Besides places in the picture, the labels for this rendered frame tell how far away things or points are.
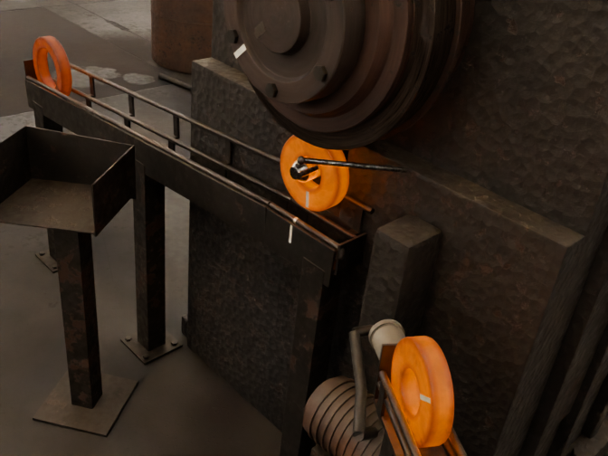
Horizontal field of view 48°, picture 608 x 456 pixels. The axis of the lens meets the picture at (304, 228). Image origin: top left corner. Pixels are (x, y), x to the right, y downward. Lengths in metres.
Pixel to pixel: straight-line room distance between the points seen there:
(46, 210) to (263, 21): 0.70
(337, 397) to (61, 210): 0.74
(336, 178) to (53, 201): 0.67
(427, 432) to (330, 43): 0.57
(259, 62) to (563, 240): 0.56
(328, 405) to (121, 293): 1.22
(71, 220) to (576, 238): 0.99
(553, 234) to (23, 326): 1.60
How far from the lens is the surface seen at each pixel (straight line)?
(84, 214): 1.55
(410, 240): 1.16
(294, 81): 1.12
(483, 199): 1.18
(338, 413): 1.22
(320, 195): 1.29
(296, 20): 1.08
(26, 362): 2.11
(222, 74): 1.58
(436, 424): 0.96
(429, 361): 0.95
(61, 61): 2.11
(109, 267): 2.44
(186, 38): 4.12
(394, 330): 1.13
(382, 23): 1.04
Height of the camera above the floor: 1.39
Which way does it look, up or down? 31 degrees down
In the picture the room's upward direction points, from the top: 7 degrees clockwise
